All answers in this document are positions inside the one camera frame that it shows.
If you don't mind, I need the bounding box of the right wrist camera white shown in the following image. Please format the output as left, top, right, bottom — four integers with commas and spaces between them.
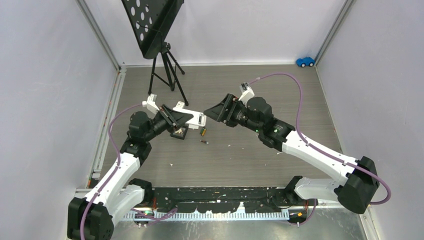
238, 82, 255, 105

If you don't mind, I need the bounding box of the black music stand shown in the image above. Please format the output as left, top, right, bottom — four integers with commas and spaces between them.
121, 0, 189, 106

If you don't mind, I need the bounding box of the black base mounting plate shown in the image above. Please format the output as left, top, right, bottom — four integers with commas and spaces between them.
136, 186, 314, 214

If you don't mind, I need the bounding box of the white chess pawn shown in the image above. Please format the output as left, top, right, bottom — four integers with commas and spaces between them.
174, 128, 184, 135

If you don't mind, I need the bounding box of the black framed display box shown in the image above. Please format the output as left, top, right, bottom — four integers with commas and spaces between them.
170, 127, 188, 140

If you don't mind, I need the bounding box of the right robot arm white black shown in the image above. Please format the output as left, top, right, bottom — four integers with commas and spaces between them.
203, 93, 380, 214

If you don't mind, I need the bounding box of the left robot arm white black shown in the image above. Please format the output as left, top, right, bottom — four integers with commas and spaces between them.
67, 104, 194, 240

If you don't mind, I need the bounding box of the long white remote control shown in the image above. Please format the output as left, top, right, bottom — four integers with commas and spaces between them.
173, 101, 186, 110

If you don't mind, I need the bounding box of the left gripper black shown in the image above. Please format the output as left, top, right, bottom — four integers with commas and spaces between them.
143, 104, 193, 142

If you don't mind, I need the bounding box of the blue toy car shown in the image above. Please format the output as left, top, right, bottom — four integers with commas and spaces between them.
295, 57, 316, 68

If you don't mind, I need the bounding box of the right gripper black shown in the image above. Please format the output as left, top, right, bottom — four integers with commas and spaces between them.
204, 93, 262, 134

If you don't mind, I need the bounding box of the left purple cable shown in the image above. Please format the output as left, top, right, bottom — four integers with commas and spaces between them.
79, 103, 145, 240

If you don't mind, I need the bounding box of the green yellow battery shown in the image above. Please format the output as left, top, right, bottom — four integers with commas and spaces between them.
200, 127, 207, 137

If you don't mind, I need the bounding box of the white remote with dark buttons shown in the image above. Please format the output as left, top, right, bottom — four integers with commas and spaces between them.
173, 107, 207, 130

